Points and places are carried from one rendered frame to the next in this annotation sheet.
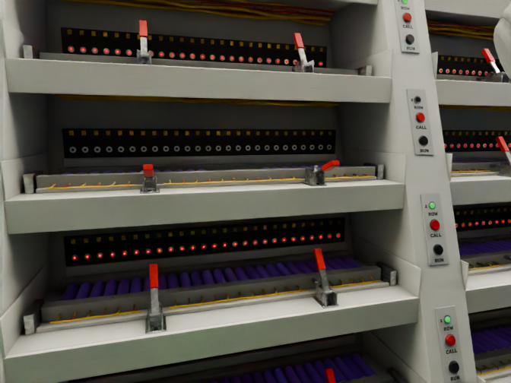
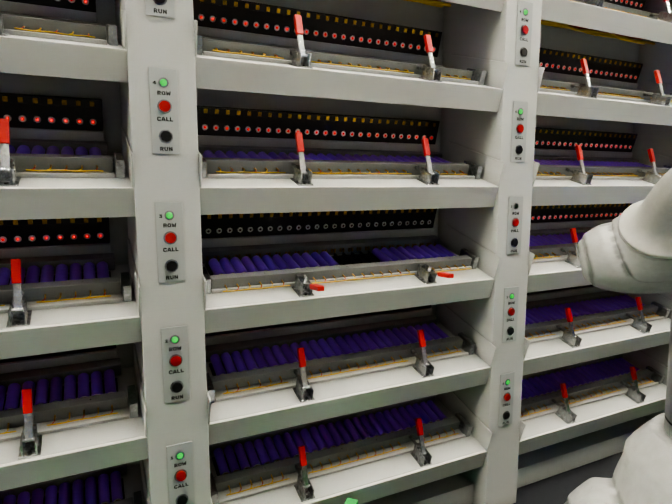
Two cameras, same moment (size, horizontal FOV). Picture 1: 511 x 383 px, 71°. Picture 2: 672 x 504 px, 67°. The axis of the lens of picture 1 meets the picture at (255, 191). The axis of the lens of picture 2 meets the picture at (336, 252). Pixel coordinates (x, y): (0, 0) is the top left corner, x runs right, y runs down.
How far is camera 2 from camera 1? 52 cm
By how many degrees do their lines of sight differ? 18
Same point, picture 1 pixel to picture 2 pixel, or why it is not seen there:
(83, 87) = (257, 207)
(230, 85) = (372, 200)
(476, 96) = (562, 197)
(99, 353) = (270, 417)
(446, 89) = (540, 193)
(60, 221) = (241, 322)
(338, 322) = (432, 387)
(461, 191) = (535, 282)
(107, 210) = (276, 312)
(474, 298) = (528, 365)
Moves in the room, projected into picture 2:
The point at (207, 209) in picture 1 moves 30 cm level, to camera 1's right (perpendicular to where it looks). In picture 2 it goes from (347, 307) to (499, 300)
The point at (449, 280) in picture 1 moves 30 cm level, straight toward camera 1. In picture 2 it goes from (514, 353) to (521, 411)
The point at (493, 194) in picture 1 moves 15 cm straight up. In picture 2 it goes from (558, 283) to (562, 218)
